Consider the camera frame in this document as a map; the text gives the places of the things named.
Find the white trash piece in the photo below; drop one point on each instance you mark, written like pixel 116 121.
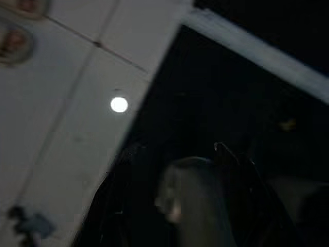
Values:
pixel 195 205

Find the wide white tape strip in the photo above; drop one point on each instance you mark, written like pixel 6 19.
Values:
pixel 257 51

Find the small blue grey floor scrap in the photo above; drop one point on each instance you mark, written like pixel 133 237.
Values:
pixel 38 225

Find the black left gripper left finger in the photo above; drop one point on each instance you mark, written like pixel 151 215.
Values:
pixel 118 211

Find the person's foot in white slipper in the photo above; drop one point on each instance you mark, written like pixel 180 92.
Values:
pixel 15 41

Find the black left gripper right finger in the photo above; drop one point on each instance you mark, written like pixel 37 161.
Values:
pixel 257 218

